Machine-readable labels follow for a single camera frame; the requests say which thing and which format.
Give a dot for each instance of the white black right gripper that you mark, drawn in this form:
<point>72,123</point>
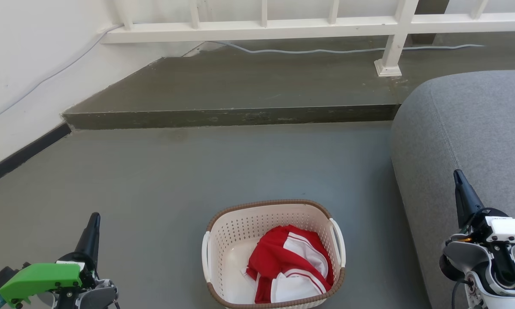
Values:
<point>511,231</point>

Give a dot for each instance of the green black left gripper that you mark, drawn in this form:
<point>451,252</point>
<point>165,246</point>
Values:
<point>40,278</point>

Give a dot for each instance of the cream perforated laundry basket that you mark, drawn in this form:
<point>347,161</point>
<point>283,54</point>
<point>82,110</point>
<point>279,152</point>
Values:
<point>236,244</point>

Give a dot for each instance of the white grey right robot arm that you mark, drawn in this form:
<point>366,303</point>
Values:
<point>478,262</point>

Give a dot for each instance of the grey fabric sofa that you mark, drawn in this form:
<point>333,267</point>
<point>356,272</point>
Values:
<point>467,128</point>

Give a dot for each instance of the black baseboard strip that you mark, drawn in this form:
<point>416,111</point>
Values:
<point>25,154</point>

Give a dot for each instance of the red and white garment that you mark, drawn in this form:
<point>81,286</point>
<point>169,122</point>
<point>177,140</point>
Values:
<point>278,257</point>

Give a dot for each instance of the raised concrete step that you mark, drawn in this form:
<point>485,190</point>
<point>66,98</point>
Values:
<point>240,86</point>

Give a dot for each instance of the white railing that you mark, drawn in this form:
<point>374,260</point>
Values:
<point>283,29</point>

